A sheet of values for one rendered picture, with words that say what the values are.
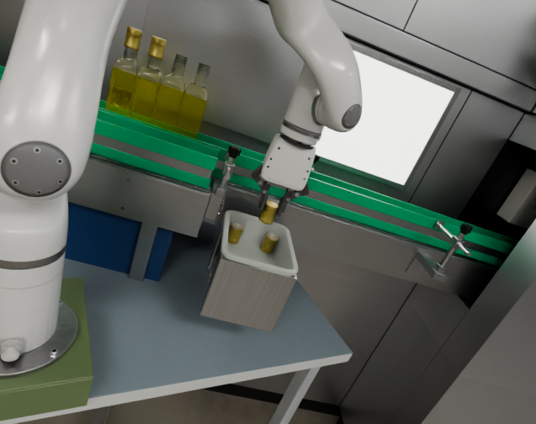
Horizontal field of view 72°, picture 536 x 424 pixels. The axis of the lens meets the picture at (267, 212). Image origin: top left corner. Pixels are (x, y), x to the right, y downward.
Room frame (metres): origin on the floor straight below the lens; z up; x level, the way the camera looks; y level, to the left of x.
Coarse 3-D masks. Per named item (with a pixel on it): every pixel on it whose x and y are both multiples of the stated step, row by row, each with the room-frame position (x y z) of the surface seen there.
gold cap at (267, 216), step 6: (270, 204) 0.77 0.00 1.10; (276, 204) 0.79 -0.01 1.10; (264, 210) 0.77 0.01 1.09; (270, 210) 0.76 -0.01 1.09; (276, 210) 0.77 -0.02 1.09; (258, 216) 0.78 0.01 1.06; (264, 216) 0.76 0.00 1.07; (270, 216) 0.77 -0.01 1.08; (264, 222) 0.76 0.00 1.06; (270, 222) 0.77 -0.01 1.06
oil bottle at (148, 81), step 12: (144, 72) 0.89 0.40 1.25; (156, 72) 0.90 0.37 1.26; (144, 84) 0.89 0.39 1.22; (156, 84) 0.90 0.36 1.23; (132, 96) 0.89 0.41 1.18; (144, 96) 0.89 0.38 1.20; (156, 96) 0.90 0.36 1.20; (132, 108) 0.89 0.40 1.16; (144, 108) 0.90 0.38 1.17; (144, 120) 0.90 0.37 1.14
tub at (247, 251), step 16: (224, 224) 0.78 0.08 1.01; (240, 224) 0.87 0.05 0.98; (256, 224) 0.88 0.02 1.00; (272, 224) 0.89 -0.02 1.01; (224, 240) 0.71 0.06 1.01; (240, 240) 0.87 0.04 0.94; (256, 240) 0.88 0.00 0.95; (288, 240) 0.83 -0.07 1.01; (224, 256) 0.68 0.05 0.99; (240, 256) 0.79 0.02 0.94; (256, 256) 0.82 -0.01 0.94; (272, 256) 0.85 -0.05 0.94; (288, 256) 0.77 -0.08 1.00; (288, 272) 0.68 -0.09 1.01
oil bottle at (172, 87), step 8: (168, 80) 0.91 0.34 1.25; (176, 80) 0.92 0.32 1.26; (184, 80) 0.94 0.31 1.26; (160, 88) 0.91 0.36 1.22; (168, 88) 0.91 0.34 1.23; (176, 88) 0.91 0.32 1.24; (184, 88) 0.93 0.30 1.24; (160, 96) 0.91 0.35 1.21; (168, 96) 0.91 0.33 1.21; (176, 96) 0.91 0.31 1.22; (160, 104) 0.91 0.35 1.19; (168, 104) 0.91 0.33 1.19; (176, 104) 0.92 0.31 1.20; (160, 112) 0.91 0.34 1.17; (168, 112) 0.91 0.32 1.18; (176, 112) 0.92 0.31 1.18; (152, 120) 0.91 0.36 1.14; (160, 120) 0.91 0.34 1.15; (168, 120) 0.91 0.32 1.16; (176, 120) 0.92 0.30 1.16; (168, 128) 0.91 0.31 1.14
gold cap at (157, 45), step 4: (152, 36) 0.91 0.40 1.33; (156, 36) 0.92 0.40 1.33; (152, 40) 0.91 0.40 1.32; (156, 40) 0.90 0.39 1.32; (160, 40) 0.91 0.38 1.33; (164, 40) 0.92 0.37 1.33; (152, 44) 0.91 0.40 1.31; (156, 44) 0.91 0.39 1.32; (160, 44) 0.91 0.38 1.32; (164, 44) 0.92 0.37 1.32; (152, 48) 0.91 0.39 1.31; (156, 48) 0.91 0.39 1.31; (160, 48) 0.91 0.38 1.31; (164, 48) 0.92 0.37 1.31; (148, 52) 0.91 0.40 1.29; (152, 52) 0.91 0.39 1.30; (156, 52) 0.91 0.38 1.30; (160, 52) 0.91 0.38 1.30; (152, 56) 0.90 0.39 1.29; (156, 56) 0.91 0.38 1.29; (160, 56) 0.91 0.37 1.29
